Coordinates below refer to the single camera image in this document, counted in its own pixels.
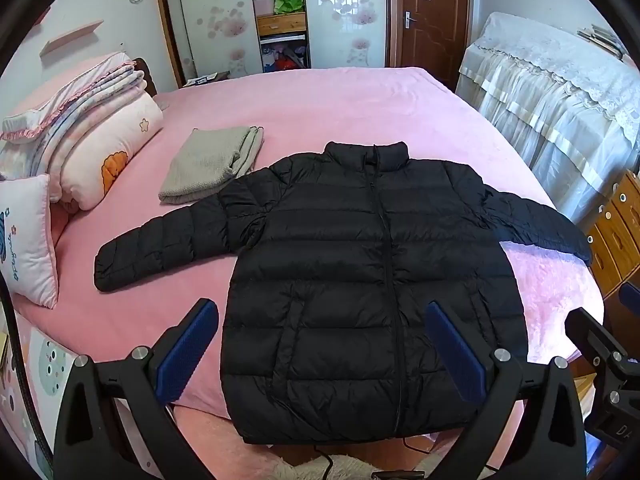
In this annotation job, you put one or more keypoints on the brown wooden door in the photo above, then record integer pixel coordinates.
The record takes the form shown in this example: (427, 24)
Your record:
(435, 15)

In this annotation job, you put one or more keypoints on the pink ruffled folded quilt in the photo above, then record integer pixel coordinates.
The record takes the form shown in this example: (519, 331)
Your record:
(75, 97)

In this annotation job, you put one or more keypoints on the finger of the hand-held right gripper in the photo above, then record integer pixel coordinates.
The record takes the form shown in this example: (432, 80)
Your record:
(592, 332)
(631, 297)

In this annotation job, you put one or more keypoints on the pink bed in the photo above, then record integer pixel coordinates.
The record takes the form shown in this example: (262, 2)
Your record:
(350, 105)

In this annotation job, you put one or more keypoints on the small wooden drawer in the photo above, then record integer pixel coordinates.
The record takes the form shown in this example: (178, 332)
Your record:
(281, 23)

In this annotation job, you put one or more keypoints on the grey folded sweater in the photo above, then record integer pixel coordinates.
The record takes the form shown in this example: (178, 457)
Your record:
(205, 165)

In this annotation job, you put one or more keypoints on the small box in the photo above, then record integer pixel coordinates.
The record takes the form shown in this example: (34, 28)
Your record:
(202, 80)

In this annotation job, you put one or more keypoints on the green cloth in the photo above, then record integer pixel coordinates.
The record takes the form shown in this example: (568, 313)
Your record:
(289, 3)

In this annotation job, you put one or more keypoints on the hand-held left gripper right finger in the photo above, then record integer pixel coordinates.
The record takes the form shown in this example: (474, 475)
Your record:
(455, 360)

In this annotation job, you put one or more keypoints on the brown wooden headboard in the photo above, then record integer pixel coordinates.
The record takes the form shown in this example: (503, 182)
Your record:
(147, 77)

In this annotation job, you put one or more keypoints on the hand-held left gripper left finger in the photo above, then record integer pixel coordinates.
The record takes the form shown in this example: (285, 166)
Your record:
(187, 352)

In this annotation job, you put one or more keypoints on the pink wall shelf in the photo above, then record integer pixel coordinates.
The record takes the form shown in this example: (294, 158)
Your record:
(72, 37)

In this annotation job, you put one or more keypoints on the black puffer jacket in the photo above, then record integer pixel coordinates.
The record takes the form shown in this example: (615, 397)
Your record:
(350, 260)

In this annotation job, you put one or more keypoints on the wooden drawer cabinet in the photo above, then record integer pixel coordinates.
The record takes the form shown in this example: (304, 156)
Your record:
(617, 240)

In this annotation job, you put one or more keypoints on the white printed pillow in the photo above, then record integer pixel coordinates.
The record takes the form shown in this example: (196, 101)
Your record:
(25, 240)

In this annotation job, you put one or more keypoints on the stack of books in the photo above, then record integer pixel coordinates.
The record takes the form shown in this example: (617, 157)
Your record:
(602, 37)

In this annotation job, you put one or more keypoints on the person's beige fuzzy coat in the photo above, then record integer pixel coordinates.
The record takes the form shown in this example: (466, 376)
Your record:
(305, 470)

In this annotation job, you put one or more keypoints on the pink cartoon print quilt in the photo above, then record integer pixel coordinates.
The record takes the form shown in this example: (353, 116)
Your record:
(115, 145)

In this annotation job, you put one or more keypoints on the floral sliding door wardrobe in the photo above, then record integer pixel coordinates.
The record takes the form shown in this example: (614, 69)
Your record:
(215, 10)

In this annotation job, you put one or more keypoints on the cartoon print bed skirt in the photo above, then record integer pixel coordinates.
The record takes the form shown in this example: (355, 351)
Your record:
(40, 390)

